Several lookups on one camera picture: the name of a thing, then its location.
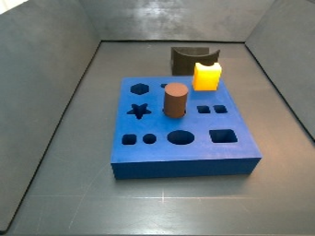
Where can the yellow arch block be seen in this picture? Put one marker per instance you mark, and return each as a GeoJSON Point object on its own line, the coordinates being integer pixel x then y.
{"type": "Point", "coordinates": [205, 77]}

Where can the black curved holder stand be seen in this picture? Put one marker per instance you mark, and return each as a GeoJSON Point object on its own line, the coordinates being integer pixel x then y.
{"type": "Point", "coordinates": [184, 57]}

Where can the brown cylinder peg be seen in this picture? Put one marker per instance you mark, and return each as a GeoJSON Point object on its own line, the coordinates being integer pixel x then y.
{"type": "Point", "coordinates": [174, 99]}

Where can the blue shape-sorting board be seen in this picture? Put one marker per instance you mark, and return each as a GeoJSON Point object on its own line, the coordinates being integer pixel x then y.
{"type": "Point", "coordinates": [205, 143]}

